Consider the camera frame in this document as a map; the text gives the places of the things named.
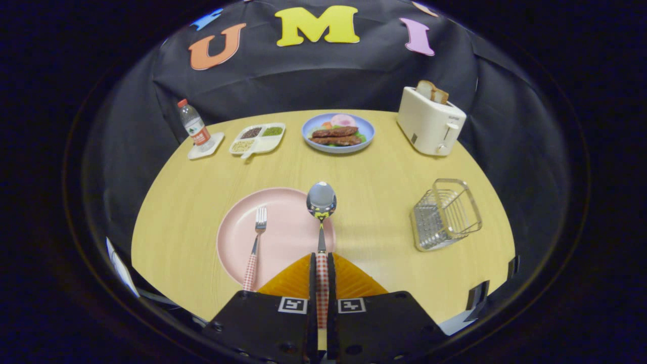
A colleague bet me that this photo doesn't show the clear water bottle red label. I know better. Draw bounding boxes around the clear water bottle red label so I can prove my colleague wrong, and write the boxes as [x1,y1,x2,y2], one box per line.
[177,99,215,153]

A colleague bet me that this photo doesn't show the brown grilled meat piece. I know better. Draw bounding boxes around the brown grilled meat piece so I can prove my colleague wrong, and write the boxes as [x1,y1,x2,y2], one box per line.
[309,134,362,147]
[309,126,359,139]

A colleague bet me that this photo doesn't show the pink round plate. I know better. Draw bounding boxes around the pink round plate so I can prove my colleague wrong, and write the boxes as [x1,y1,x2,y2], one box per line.
[216,188,336,291]

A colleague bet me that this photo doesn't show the fork with red checked handle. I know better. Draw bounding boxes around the fork with red checked handle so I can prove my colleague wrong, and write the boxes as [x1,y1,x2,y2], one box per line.
[243,206,267,292]

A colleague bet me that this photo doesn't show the blue plate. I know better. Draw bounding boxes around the blue plate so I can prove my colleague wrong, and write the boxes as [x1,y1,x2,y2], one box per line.
[302,113,376,154]

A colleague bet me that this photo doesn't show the black backdrop cloth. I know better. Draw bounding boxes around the black backdrop cloth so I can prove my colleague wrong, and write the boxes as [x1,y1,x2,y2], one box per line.
[83,0,567,284]

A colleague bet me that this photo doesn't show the metal wire basket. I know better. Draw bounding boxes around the metal wire basket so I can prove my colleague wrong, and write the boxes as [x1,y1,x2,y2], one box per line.
[409,178,483,252]

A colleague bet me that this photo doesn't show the white divided tray with grains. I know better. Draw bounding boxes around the white divided tray with grains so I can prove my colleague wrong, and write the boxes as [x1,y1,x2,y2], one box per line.
[229,122,286,160]

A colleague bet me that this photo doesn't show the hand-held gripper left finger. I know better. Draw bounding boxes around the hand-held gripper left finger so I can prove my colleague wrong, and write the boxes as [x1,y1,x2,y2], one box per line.
[202,253,318,364]

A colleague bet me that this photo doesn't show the white square coaster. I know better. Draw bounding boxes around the white square coaster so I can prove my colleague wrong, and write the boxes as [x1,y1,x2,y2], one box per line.
[188,132,225,160]

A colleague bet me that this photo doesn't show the cream toaster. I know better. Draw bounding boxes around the cream toaster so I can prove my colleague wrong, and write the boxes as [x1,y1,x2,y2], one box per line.
[397,86,467,156]

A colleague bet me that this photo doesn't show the spoon with red checked handle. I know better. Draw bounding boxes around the spoon with red checked handle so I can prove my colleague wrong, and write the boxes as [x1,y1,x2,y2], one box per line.
[306,181,337,329]

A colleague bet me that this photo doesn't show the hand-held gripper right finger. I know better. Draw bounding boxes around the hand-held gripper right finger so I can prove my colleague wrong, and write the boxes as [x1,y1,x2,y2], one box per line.
[327,252,448,364]

